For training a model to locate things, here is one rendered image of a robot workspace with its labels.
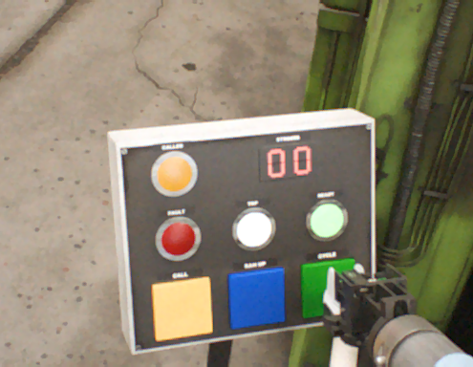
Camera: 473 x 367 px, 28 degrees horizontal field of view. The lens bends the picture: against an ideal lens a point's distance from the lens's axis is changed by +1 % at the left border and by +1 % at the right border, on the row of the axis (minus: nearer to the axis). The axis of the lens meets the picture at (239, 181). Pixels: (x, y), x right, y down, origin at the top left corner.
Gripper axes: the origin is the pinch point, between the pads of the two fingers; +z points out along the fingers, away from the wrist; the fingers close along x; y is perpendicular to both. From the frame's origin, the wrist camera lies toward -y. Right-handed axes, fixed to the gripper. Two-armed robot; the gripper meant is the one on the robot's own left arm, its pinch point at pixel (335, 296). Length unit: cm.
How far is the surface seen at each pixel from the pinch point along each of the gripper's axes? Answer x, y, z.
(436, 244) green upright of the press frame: -28.9, -5.9, 28.9
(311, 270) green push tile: 2.4, 3.0, 2.4
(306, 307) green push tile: 3.3, -2.0, 2.4
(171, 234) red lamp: 20.9, 10.3, 2.8
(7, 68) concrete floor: 35, 5, 212
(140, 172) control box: 24.1, 18.7, 3.2
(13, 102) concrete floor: 34, -4, 197
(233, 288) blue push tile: 13.2, 2.1, 2.4
